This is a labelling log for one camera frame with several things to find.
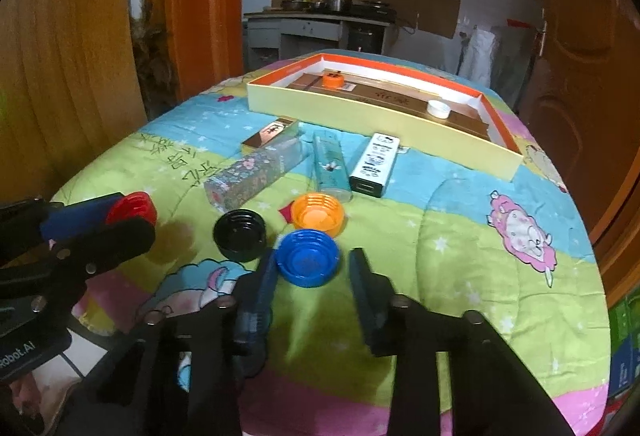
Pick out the blue bottle cap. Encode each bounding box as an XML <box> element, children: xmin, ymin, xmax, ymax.
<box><xmin>275</xmin><ymin>229</ymin><xmax>342</xmax><ymax>288</ymax></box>

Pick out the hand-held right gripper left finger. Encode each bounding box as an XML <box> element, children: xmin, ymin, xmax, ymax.
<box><xmin>55</xmin><ymin>247</ymin><xmax>281</xmax><ymax>436</ymax></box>

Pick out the floral clear rectangular box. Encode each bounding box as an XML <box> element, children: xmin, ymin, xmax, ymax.
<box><xmin>204</xmin><ymin>136</ymin><xmax>311</xmax><ymax>211</ymax></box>

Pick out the orange wooden door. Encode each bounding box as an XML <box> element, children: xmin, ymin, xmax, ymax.
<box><xmin>145</xmin><ymin>0</ymin><xmax>246</xmax><ymax>102</ymax></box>

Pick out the green and blue carton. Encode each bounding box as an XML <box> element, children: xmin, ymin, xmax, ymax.
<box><xmin>606</xmin><ymin>286</ymin><xmax>640</xmax><ymax>399</ymax></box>

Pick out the brown wooden door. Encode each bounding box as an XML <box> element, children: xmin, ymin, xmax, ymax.
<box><xmin>517</xmin><ymin>0</ymin><xmax>640</xmax><ymax>267</ymax></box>

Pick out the red bottle cap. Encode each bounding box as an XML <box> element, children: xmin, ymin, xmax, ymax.
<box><xmin>105</xmin><ymin>191</ymin><xmax>158</xmax><ymax>227</ymax></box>

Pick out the black appliance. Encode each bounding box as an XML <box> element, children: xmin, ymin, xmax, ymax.
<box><xmin>347</xmin><ymin>24</ymin><xmax>386</xmax><ymax>54</ymax></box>

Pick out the gold rectangular box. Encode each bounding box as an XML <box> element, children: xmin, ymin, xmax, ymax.
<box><xmin>241</xmin><ymin>116</ymin><xmax>301</xmax><ymax>154</ymax></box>

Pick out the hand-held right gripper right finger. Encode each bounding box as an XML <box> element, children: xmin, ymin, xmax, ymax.
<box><xmin>348</xmin><ymin>247</ymin><xmax>576</xmax><ymax>436</ymax></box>

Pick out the black stove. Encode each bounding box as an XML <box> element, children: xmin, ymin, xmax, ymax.
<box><xmin>350</xmin><ymin>0</ymin><xmax>397</xmax><ymax>18</ymax></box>

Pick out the white plastic bag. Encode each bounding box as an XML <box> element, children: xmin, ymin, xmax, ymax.
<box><xmin>457</xmin><ymin>24</ymin><xmax>501</xmax><ymax>87</ymax></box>

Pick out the clear teal rectangular box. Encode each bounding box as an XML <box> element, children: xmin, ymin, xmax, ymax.
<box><xmin>311</xmin><ymin>129</ymin><xmax>353</xmax><ymax>204</ymax></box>

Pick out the black bottle cap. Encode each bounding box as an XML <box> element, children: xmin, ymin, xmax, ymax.
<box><xmin>213</xmin><ymin>209</ymin><xmax>267</xmax><ymax>262</ymax></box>

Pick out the large orange bottle cap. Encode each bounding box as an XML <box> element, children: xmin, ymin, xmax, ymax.
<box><xmin>290</xmin><ymin>193</ymin><xmax>346</xmax><ymax>237</ymax></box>

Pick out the grey kitchen counter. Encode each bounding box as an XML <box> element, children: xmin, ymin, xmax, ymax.
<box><xmin>244</xmin><ymin>11</ymin><xmax>398</xmax><ymax>67</ymax></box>

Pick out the shallow yellow orange cardboard box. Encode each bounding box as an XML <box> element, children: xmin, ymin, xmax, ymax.
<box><xmin>246</xmin><ymin>51</ymin><xmax>525</xmax><ymax>181</ymax></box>

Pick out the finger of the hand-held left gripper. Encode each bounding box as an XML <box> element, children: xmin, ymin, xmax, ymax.
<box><xmin>0</xmin><ymin>216</ymin><xmax>157</xmax><ymax>317</ymax></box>
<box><xmin>0</xmin><ymin>192</ymin><xmax>126</xmax><ymax>267</ymax></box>

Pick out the white printed rectangular box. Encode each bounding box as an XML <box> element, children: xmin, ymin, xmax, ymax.
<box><xmin>348</xmin><ymin>133</ymin><xmax>402</xmax><ymax>197</ymax></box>

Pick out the gold cardboard liner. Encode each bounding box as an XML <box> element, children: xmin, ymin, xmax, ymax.
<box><xmin>285</xmin><ymin>71</ymin><xmax>488</xmax><ymax>137</ymax></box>

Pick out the wooden wardrobe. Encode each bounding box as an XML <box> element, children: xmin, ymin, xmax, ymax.
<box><xmin>0</xmin><ymin>0</ymin><xmax>151</xmax><ymax>199</ymax></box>

